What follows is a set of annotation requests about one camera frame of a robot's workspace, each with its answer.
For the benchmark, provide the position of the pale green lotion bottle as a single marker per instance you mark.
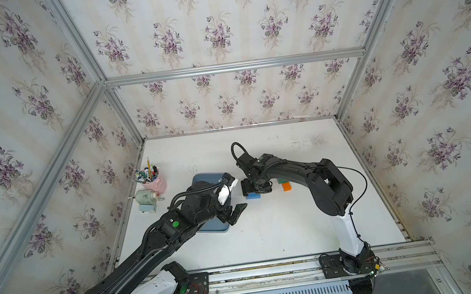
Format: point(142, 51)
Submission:
point(147, 197)

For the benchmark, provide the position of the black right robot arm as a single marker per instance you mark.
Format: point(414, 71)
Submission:
point(332, 193)

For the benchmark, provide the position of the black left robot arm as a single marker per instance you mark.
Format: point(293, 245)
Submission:
point(145, 270)

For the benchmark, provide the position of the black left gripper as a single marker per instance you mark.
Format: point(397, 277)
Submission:
point(226, 210)

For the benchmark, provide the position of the pink pen holder cup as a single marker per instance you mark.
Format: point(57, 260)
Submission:
point(159, 185)

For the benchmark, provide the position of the blue lego brick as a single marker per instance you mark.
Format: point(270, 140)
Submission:
point(252, 196)

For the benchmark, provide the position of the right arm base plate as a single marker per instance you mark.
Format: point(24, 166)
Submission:
point(344, 264)

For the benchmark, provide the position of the orange lego brick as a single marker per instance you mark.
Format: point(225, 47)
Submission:
point(286, 187)

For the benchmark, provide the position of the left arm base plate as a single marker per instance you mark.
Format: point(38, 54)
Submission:
point(197, 283)

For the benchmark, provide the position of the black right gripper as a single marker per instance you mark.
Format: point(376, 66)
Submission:
point(245, 189)

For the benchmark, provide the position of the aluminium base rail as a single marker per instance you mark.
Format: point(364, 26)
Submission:
point(318, 274)

